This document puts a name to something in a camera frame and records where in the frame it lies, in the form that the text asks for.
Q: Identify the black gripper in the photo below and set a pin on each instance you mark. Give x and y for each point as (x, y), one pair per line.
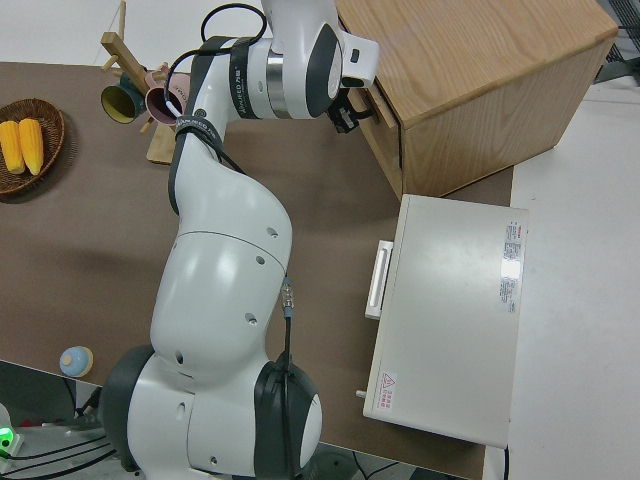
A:
(347, 112)

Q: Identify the light wooden drawer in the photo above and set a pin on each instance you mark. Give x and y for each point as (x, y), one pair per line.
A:
(385, 155)

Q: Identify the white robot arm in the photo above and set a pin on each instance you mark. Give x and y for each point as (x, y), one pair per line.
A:
(225, 250)

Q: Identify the wooden cabinet housing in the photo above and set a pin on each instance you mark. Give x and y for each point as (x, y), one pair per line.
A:
(475, 60)

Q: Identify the pink mug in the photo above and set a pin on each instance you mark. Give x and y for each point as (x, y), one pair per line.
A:
(159, 107)

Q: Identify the wooden mug tree stand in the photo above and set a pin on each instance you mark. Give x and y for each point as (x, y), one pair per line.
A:
(160, 145)

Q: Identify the white toaster oven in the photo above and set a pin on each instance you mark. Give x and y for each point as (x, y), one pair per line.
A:
(450, 310)

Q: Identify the dark blue mug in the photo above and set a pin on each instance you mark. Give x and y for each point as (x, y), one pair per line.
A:
(120, 102)

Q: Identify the brown table mat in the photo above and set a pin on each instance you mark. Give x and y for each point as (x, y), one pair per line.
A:
(100, 250)

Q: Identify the brown wicker basket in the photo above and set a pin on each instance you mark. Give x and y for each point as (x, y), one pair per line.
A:
(50, 150)

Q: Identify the yellow corn cob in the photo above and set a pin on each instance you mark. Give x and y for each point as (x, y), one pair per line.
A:
(11, 147)
(32, 145)

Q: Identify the blue wooden shaker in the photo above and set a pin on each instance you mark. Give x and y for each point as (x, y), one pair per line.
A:
(76, 361)

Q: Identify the white device with green light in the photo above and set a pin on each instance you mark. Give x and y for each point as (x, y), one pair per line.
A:
(7, 435)

